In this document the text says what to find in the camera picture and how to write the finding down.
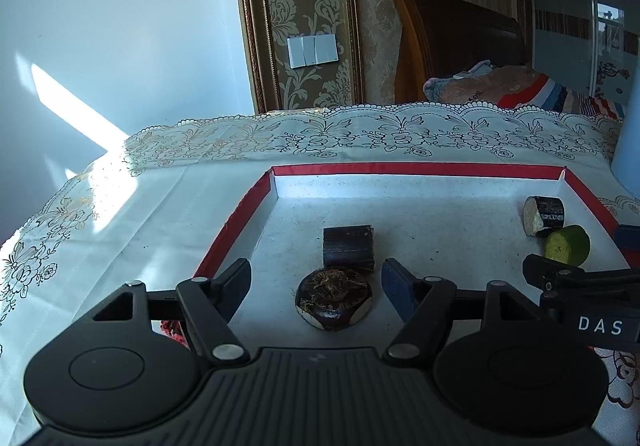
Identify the striped pillow bedding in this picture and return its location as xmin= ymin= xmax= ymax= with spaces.
xmin=423 ymin=60 xmax=626 ymax=120

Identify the red shallow box tray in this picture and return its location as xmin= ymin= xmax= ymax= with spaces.
xmin=198 ymin=162 xmax=627 ymax=348

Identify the sliding wardrobe mirror door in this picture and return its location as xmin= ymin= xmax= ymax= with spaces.
xmin=532 ymin=0 xmax=639 ymax=106

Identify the dark round root piece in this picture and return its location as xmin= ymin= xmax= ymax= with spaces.
xmin=295 ymin=268 xmax=373 ymax=332

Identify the gilded wall panel frame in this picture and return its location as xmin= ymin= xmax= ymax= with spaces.
xmin=240 ymin=0 xmax=364 ymax=113

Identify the wooden bed headboard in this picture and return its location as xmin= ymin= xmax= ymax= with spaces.
xmin=393 ymin=0 xmax=528 ymax=104

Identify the white embroidered lace tablecloth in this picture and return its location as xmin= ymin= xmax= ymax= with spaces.
xmin=1 ymin=102 xmax=639 ymax=445

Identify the green cucumber piece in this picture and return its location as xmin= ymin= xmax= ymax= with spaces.
xmin=544 ymin=225 xmax=590 ymax=267

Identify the dark cylinder piece left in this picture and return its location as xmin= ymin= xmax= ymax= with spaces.
xmin=322 ymin=225 xmax=375 ymax=276

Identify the white wall light switch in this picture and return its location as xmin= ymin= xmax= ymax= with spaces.
xmin=286 ymin=34 xmax=338 ymax=68

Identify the dark cylinder white cut end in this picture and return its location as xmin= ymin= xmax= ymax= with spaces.
xmin=522 ymin=195 xmax=565 ymax=237

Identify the white electric kettle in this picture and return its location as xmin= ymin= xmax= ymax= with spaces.
xmin=611 ymin=70 xmax=640 ymax=198

